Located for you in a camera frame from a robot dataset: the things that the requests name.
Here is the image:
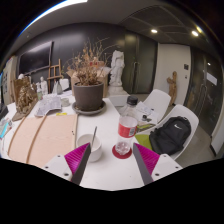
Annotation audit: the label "white cup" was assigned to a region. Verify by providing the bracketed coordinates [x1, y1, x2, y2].
[75, 133, 104, 164]

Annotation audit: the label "white statue pedestal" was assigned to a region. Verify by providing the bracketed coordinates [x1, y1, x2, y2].
[106, 84, 130, 98]

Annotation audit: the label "printed paper sheet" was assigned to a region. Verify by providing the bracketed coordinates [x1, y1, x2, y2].
[33, 94, 64, 118]

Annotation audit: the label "wooden figure sculpture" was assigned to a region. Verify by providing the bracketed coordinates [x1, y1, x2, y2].
[166, 70, 179, 107]

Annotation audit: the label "black backpack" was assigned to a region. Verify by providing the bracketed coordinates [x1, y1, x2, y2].
[148, 115, 193, 156]

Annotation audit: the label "white papers stack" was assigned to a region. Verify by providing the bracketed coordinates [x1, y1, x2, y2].
[134, 101, 160, 125]

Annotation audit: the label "small white bust figure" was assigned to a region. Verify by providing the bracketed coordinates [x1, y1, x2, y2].
[38, 76, 50, 96]

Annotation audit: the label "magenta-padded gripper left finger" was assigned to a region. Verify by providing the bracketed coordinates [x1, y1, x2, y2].
[43, 142, 93, 186]

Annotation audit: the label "dark pot with dried plant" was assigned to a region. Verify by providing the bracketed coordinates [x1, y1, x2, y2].
[64, 37, 112, 112]

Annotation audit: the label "wooden easel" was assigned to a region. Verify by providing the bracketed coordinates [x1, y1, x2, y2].
[46, 58, 65, 95]

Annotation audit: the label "dark wall screen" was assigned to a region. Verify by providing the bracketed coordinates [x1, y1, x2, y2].
[17, 40, 54, 75]

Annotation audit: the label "grey round plant saucer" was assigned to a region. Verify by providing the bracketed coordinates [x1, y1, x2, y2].
[71, 100, 108, 117]

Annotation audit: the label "tan wooden board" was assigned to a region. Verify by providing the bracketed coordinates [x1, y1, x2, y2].
[6, 113, 80, 168]

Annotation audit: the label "clear bottle with red label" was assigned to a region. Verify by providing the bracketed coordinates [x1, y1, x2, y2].
[114, 95, 140, 157]

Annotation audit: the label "green seat cushion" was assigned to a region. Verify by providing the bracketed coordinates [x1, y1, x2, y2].
[134, 133, 154, 152]

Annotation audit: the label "ceiling spot lights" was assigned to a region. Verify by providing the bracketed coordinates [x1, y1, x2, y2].
[149, 25, 205, 38]

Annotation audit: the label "white chair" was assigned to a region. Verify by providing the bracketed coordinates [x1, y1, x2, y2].
[142, 88, 172, 115]
[146, 103, 200, 161]

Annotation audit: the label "golden relief sculpture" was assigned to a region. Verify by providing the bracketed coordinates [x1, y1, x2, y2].
[12, 76, 39, 122]

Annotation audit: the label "cardboard box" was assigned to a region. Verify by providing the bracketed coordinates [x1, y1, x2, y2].
[66, 66, 113, 99]

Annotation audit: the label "metal spoon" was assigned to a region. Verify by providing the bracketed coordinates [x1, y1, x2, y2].
[90, 125, 99, 150]

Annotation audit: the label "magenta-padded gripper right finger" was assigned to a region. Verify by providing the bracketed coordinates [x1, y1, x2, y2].
[132, 142, 184, 186]

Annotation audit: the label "flat round red coaster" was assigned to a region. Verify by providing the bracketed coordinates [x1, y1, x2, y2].
[111, 143, 134, 160]

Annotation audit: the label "white stone statue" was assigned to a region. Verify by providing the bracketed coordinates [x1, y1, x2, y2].
[109, 49, 126, 88]

